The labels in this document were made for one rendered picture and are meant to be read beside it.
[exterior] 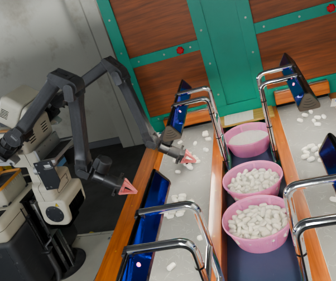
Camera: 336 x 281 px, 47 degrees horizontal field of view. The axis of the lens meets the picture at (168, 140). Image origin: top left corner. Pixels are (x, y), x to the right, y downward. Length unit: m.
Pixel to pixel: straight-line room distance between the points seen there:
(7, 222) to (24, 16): 2.86
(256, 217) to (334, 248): 0.32
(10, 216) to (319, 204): 1.52
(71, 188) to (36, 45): 2.72
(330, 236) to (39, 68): 3.87
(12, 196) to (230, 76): 1.41
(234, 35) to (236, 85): 0.29
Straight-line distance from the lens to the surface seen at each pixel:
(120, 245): 1.62
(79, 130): 1.63
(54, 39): 4.51
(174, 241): 0.94
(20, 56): 4.78
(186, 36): 2.30
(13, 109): 1.93
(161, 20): 2.30
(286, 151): 1.90
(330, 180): 1.03
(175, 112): 1.75
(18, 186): 2.36
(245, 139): 2.15
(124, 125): 4.36
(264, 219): 1.53
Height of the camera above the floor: 1.69
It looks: 23 degrees down
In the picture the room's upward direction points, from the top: 19 degrees counter-clockwise
